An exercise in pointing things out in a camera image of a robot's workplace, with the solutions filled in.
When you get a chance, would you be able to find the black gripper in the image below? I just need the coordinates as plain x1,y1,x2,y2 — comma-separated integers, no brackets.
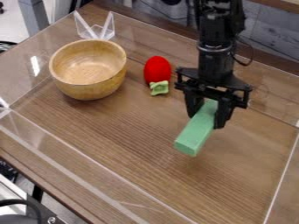
175,67,252,129

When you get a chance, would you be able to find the green rectangular block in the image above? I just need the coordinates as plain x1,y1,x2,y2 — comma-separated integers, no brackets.
174,100,218,157

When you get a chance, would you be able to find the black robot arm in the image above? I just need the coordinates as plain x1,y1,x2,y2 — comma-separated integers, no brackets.
175,0,252,129

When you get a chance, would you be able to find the brown wooden bowl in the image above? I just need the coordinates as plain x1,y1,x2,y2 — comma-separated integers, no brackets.
50,39,127,101

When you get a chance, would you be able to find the red toy strawberry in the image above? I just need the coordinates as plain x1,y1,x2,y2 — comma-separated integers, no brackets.
144,56,172,96

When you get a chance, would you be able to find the clear acrylic tray enclosure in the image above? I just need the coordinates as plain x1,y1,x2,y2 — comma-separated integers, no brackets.
0,16,299,224

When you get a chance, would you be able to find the black metal bracket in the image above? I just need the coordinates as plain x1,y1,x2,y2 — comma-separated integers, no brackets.
25,195,67,224

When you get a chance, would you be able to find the black cable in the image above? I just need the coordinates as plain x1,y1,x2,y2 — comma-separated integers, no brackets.
0,199,43,224

